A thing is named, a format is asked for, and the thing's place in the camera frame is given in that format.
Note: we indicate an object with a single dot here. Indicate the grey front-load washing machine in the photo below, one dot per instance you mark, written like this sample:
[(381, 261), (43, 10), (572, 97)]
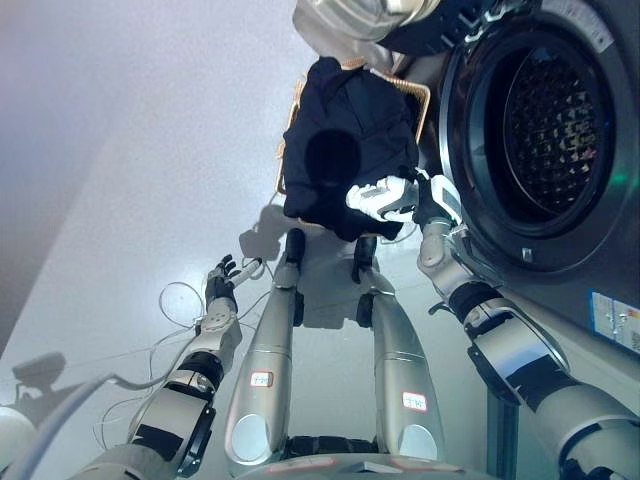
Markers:
[(575, 280)]

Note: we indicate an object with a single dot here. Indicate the black right robot foot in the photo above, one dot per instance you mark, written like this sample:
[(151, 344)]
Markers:
[(365, 255)]

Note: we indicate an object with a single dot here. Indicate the grey robot torso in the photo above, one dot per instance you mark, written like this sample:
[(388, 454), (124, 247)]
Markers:
[(350, 462)]

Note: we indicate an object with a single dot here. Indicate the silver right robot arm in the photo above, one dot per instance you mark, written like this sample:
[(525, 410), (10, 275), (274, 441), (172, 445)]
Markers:
[(520, 345)]

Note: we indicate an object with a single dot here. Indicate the silver robot leg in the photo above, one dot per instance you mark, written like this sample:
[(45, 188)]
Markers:
[(265, 350), (400, 340)]

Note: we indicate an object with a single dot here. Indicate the silver right robot leg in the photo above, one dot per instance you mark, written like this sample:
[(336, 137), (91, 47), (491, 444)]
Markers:
[(400, 340)]

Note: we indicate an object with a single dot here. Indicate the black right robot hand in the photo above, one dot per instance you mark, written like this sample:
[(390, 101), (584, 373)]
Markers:
[(437, 200)]

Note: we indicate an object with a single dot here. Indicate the woven wicker laundry basket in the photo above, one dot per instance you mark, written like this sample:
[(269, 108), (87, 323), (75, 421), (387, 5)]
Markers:
[(416, 100)]

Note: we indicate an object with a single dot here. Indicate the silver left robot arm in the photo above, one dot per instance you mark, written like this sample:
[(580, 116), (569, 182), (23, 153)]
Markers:
[(170, 410)]

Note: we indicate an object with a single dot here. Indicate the black left robot foot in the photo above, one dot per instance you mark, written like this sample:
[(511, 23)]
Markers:
[(296, 245)]

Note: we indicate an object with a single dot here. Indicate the round black washer door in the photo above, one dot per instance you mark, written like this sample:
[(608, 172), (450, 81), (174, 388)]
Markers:
[(350, 15)]

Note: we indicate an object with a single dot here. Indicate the black garment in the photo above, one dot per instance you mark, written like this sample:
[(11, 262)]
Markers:
[(350, 115)]

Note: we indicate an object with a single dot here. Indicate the white blue energy label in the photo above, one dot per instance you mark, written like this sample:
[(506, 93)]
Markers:
[(617, 320)]

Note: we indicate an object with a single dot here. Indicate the white garment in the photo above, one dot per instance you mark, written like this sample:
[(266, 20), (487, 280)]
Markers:
[(370, 195)]

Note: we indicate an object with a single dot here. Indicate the silver left robot leg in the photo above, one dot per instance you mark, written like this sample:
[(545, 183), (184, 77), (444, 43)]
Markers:
[(265, 350)]

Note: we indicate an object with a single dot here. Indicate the black robot foot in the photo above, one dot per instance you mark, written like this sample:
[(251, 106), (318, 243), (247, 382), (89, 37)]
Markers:
[(296, 245), (365, 255)]

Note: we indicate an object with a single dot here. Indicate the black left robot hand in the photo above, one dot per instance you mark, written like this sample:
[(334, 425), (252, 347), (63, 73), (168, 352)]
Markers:
[(220, 285)]

